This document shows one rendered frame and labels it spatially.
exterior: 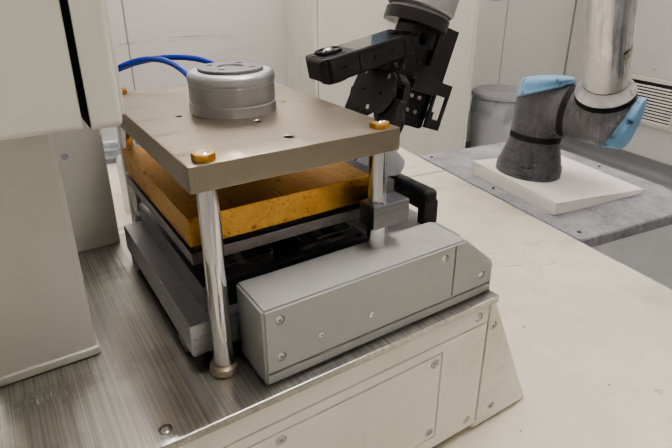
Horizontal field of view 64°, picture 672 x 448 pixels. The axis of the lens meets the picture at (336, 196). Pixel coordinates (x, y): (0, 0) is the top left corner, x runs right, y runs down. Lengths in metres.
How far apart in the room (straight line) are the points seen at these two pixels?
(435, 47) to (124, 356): 0.44
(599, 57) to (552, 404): 0.67
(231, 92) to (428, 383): 0.33
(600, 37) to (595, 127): 0.20
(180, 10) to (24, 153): 2.55
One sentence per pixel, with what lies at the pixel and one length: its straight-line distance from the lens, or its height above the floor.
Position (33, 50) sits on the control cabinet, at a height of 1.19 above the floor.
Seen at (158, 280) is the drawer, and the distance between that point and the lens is 0.52.
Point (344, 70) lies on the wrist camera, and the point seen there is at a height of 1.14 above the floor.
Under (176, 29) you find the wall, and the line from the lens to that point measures 2.95.
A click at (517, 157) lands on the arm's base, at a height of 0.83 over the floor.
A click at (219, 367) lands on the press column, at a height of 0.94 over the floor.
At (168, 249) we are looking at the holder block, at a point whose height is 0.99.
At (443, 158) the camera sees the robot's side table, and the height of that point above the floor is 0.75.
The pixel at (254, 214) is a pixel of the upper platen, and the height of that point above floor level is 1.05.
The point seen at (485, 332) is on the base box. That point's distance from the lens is 0.59.
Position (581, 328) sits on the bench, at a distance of 0.87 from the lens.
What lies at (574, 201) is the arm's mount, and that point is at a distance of 1.25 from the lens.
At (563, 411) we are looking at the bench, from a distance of 0.73.
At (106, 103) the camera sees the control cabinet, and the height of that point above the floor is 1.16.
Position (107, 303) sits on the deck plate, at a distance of 0.57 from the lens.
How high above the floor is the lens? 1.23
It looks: 23 degrees down
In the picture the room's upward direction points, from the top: straight up
